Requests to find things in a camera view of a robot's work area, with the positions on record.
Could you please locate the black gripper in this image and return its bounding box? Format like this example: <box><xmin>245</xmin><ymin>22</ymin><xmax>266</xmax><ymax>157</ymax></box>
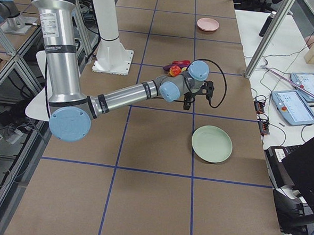
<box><xmin>183</xmin><ymin>81</ymin><xmax>214</xmax><ymax>111</ymax></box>

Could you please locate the red chili pepper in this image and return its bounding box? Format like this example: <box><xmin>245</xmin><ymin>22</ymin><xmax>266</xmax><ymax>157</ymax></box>
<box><xmin>172</xmin><ymin>60</ymin><xmax>191</xmax><ymax>68</ymax></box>

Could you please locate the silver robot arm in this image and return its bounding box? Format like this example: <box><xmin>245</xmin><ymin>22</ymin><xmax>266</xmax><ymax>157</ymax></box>
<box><xmin>31</xmin><ymin>0</ymin><xmax>214</xmax><ymax>142</ymax></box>

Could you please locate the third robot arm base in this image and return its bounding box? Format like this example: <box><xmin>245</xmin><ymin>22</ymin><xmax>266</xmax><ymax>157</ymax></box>
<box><xmin>0</xmin><ymin>0</ymin><xmax>39</xmax><ymax>35</ymax></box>

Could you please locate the red orange pomegranate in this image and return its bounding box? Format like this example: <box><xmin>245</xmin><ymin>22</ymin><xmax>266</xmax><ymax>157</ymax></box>
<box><xmin>169</xmin><ymin>65</ymin><xmax>181</xmax><ymax>77</ymax></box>

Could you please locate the purple eggplant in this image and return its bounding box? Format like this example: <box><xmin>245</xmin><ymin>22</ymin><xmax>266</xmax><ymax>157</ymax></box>
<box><xmin>163</xmin><ymin>64</ymin><xmax>172</xmax><ymax>71</ymax></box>

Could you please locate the green plate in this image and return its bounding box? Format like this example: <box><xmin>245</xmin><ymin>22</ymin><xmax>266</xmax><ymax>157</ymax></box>
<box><xmin>191</xmin><ymin>125</ymin><xmax>233</xmax><ymax>163</ymax></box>

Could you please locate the pink plate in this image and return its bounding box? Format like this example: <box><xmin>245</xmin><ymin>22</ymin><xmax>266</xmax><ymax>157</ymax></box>
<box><xmin>196</xmin><ymin>18</ymin><xmax>220</xmax><ymax>32</ymax></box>

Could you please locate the pink grabber stick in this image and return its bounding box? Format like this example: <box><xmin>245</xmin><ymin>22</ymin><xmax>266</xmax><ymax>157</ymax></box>
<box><xmin>261</xmin><ymin>65</ymin><xmax>314</xmax><ymax>103</ymax></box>

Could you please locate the near teach pendant tablet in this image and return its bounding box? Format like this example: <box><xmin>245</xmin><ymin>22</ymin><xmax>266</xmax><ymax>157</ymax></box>
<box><xmin>271</xmin><ymin>90</ymin><xmax>314</xmax><ymax>126</ymax></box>

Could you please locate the teach pendant tablet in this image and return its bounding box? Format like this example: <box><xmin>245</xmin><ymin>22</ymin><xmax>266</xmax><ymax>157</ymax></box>
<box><xmin>271</xmin><ymin>90</ymin><xmax>314</xmax><ymax>126</ymax></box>
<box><xmin>290</xmin><ymin>72</ymin><xmax>314</xmax><ymax>94</ymax></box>

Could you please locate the black water bottle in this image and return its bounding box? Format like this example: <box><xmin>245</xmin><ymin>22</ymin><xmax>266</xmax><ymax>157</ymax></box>
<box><xmin>259</xmin><ymin>11</ymin><xmax>276</xmax><ymax>37</ymax></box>

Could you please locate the far teach pendant tablet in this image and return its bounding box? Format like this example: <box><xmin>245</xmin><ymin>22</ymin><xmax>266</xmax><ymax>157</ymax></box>
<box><xmin>290</xmin><ymin>72</ymin><xmax>314</xmax><ymax>94</ymax></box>

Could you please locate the black laptop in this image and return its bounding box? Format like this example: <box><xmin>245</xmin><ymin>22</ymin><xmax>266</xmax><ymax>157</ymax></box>
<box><xmin>282</xmin><ymin>137</ymin><xmax>314</xmax><ymax>212</ymax></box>

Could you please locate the white chair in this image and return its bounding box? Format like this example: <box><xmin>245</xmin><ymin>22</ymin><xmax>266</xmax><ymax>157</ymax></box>
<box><xmin>25</xmin><ymin>51</ymin><xmax>49</xmax><ymax>121</ymax></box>

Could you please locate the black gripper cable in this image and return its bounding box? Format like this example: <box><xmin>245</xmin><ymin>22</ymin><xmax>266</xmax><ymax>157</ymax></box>
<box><xmin>191</xmin><ymin>58</ymin><xmax>229</xmax><ymax>110</ymax></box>

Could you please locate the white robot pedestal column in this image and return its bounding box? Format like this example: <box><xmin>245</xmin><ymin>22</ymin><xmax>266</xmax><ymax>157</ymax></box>
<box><xmin>92</xmin><ymin>0</ymin><xmax>134</xmax><ymax>75</ymax></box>

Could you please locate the aluminium frame post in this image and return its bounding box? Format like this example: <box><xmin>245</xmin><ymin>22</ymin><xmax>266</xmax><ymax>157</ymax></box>
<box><xmin>244</xmin><ymin>0</ymin><xmax>295</xmax><ymax>79</ymax></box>

